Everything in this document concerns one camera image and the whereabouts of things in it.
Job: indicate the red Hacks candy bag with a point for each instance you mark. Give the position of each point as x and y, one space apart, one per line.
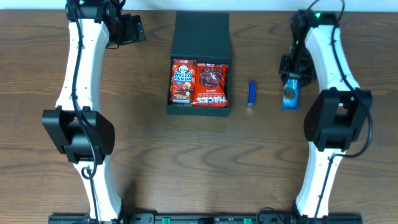
209 86

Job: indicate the small blue stick pack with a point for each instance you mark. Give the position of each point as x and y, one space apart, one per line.
251 94

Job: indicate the red Hello Panda pack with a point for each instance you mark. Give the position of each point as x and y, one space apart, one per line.
182 81

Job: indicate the black box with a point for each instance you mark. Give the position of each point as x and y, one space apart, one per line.
203 37

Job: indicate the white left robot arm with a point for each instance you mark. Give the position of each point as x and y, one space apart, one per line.
76 125

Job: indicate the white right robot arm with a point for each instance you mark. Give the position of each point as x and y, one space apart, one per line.
336 117

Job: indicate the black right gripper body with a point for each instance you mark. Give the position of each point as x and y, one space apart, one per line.
294 73

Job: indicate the blue cookie pack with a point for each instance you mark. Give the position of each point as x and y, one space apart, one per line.
290 95

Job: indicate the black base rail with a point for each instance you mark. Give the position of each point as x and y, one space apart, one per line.
265 218

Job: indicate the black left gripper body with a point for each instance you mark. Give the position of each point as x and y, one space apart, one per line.
122 32

